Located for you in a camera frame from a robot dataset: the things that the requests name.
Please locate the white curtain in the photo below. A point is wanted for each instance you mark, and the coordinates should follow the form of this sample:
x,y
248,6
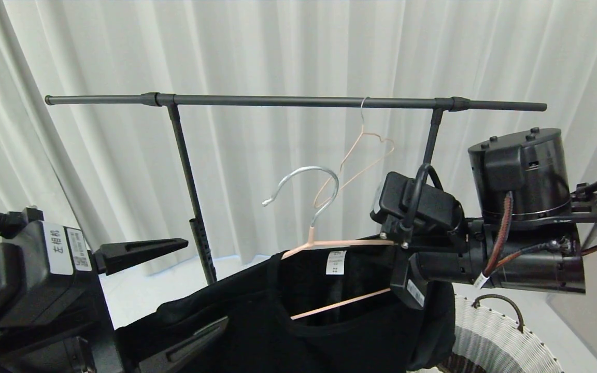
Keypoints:
x,y
252,52

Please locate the pink clothes hanger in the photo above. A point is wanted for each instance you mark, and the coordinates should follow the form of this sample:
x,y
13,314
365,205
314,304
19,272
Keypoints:
x,y
353,147
311,235

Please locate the white laundry basket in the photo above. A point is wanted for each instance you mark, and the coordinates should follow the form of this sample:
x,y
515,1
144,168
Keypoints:
x,y
495,342

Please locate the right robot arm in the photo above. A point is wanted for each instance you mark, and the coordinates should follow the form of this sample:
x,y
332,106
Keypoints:
x,y
521,171

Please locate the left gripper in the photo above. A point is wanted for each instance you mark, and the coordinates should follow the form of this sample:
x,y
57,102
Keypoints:
x,y
70,347

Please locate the black clothes rack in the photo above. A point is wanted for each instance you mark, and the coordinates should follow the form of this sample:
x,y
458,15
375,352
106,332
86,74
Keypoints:
x,y
200,243

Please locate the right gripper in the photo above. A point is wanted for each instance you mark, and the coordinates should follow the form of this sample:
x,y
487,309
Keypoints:
x,y
449,264

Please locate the black t-shirt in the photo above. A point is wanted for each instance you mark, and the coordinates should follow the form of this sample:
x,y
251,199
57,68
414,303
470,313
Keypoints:
x,y
257,336

